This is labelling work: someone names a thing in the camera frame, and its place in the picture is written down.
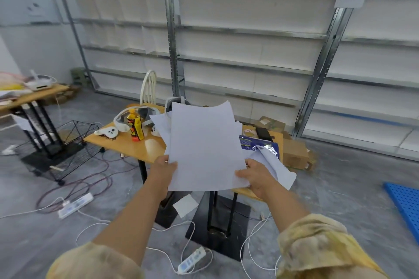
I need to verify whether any person's right hand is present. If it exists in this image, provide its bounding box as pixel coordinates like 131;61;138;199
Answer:
235;159;279;200

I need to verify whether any person's left hand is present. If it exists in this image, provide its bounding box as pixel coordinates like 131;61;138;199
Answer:
148;155;179;201

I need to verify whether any stack of white paper sheets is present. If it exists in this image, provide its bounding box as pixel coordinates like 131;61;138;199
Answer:
149;100;251;192

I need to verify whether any person's left forearm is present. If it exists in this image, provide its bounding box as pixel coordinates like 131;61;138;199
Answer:
92;181;171;268

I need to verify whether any person's right forearm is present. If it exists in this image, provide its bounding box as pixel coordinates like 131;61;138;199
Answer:
262;180;312;234

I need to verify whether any blue plastic packet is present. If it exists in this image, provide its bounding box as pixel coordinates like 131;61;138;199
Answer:
239;135;280;160

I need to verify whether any wooden table with black legs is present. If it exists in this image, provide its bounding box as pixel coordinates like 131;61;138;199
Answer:
83;104;284;261

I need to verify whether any small white paper sheet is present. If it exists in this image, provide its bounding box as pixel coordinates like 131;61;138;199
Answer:
172;193;199;219

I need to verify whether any black rectangular device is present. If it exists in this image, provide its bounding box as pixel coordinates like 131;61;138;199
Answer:
255;127;273;142

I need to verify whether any yellow bottle with red label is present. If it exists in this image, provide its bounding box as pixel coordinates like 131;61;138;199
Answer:
127;108;145;142

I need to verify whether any brown cardboard box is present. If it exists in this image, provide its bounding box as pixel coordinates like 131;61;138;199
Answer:
282;138;315;171

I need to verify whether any flat cardboard box with label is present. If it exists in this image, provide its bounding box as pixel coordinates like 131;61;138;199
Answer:
253;116;286;134

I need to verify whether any white VR headset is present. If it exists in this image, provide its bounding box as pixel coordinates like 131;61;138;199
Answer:
113;105;161;133

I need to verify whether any white chair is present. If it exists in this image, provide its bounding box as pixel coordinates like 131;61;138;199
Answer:
139;70;158;106

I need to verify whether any white power strip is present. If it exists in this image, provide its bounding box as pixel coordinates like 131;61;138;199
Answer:
58;192;94;220
177;246;207;275

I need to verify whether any yellow patterned right sleeve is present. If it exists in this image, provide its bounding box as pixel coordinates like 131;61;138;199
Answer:
276;213;390;279

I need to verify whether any yellow patterned sleeve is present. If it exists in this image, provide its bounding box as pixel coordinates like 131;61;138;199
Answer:
46;241;145;279
276;213;390;279

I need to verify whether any yellow patterned left sleeve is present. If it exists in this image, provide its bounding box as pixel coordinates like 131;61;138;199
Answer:
46;241;145;279

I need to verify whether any green plastic stool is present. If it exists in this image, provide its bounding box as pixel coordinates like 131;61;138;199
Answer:
71;68;87;88

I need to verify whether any metal shelving unit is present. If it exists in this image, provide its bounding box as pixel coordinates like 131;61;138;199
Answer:
52;0;179;101
163;0;346;139
293;0;419;162

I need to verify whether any wooden side table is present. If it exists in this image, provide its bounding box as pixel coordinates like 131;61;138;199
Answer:
0;84;86;171

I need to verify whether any white headset device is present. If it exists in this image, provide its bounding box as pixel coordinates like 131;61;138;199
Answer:
24;70;57;92

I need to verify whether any blue plastic pallet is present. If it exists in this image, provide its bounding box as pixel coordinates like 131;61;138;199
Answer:
383;182;419;245

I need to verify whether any whiteboard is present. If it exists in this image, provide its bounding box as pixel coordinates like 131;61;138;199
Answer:
0;0;63;26

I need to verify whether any grey headset strap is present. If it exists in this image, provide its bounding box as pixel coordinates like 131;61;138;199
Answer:
164;96;191;116

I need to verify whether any white cable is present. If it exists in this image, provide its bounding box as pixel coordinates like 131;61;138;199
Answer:
75;210;213;271
240;213;282;276

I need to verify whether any red cable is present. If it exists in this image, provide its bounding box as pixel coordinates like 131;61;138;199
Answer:
35;150;141;214

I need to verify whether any black wire basket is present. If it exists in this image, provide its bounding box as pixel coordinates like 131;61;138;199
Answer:
14;120;106;186

